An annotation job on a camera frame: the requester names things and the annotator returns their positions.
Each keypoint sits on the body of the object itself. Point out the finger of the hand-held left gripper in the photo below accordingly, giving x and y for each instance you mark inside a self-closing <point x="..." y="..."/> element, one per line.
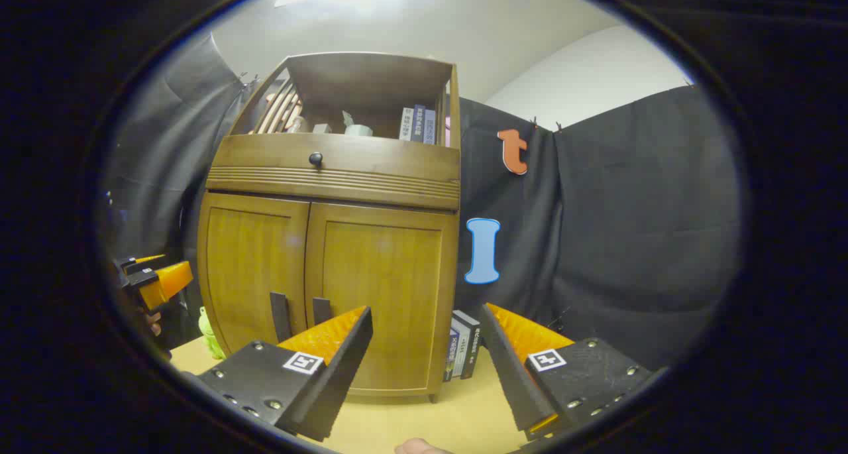
<point x="165" y="283"/>
<point x="142" y="264"/>

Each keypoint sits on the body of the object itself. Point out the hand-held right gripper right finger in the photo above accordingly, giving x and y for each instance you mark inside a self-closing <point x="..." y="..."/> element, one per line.
<point x="507" y="374"/>

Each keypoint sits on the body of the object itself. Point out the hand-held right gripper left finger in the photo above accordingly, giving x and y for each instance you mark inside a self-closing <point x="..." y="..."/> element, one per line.
<point x="344" y="374"/>

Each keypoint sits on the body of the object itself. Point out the wooden double-door shoe cabinet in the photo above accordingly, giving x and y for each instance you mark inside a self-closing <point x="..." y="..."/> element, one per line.
<point x="371" y="83"/>

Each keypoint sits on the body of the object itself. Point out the wooden cabinet drawer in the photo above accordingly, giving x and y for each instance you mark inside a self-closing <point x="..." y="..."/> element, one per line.
<point x="371" y="166"/>

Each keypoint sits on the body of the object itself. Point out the black standing book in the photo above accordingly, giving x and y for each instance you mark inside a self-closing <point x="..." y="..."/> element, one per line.
<point x="470" y="344"/>

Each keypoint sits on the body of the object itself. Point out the blue standing book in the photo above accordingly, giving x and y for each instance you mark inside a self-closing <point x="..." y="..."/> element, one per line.
<point x="453" y="354"/>

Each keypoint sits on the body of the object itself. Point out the green frog plush toy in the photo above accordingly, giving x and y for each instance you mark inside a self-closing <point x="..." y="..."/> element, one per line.
<point x="211" y="338"/>

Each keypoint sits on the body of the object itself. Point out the black drawer knob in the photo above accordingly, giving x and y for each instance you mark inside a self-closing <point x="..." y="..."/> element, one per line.
<point x="316" y="159"/>

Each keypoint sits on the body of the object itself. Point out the black backdrop cloth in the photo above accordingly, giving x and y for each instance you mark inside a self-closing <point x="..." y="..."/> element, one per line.
<point x="629" y="209"/>

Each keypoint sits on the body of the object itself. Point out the small grey box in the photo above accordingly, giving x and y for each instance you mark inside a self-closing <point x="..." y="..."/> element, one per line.
<point x="321" y="128"/>

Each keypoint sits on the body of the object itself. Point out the pale green ornament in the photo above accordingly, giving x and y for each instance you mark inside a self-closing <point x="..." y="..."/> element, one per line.
<point x="358" y="129"/>

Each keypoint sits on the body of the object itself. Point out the white book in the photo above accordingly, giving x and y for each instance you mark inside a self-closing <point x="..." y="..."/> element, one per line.
<point x="406" y="124"/>

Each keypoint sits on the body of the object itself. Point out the light grey book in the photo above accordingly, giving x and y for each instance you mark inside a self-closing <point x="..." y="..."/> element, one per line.
<point x="429" y="128"/>

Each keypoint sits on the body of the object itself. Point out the dark blue book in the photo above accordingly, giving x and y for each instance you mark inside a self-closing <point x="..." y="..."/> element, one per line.
<point x="418" y="124"/>

